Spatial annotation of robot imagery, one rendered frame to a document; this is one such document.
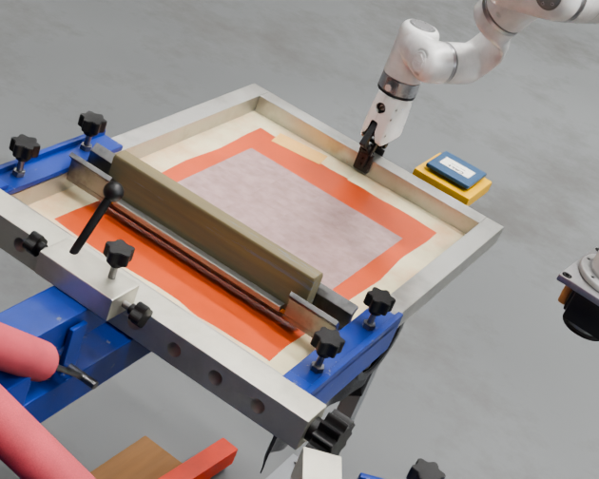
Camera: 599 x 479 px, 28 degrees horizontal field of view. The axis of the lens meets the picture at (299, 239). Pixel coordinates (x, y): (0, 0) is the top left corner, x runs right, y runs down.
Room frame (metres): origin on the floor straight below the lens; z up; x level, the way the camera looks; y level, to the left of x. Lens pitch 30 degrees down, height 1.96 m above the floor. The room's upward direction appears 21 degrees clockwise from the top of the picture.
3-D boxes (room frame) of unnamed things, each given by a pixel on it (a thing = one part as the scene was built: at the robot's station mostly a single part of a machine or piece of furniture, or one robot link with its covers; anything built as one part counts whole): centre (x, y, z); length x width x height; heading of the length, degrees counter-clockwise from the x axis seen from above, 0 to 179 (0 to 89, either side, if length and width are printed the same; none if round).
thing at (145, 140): (1.75, 0.06, 0.97); 0.79 x 0.58 x 0.04; 160
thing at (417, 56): (2.06, -0.09, 1.22); 0.15 x 0.10 x 0.11; 44
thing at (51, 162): (1.62, 0.41, 0.98); 0.30 x 0.05 x 0.07; 160
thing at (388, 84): (2.09, -0.07, 1.15); 0.09 x 0.07 x 0.03; 160
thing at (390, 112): (2.10, -0.07, 1.09); 0.10 x 0.08 x 0.11; 160
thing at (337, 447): (1.20, -0.11, 1.02); 0.07 x 0.06 x 0.07; 160
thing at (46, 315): (1.22, 0.26, 1.02); 0.17 x 0.06 x 0.05; 160
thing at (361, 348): (1.42, -0.11, 0.98); 0.30 x 0.05 x 0.07; 160
